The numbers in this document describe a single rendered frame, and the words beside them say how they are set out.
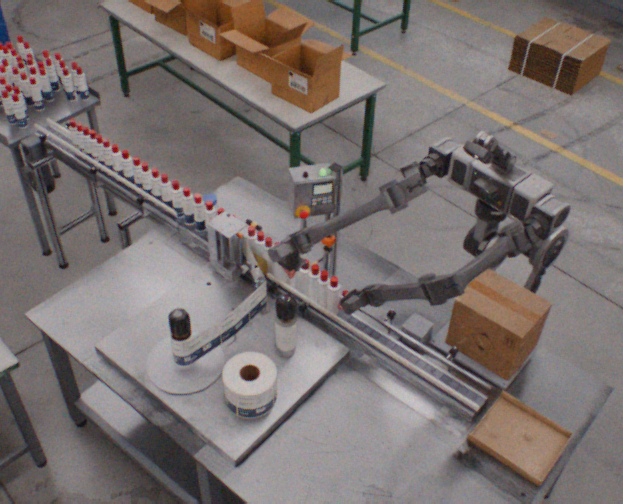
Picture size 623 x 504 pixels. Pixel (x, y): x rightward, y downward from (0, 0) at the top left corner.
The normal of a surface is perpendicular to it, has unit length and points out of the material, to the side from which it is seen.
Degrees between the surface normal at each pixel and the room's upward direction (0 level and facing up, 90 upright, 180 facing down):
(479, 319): 90
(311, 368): 0
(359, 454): 0
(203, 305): 0
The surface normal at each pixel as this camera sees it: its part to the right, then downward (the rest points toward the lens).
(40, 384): 0.03, -0.73
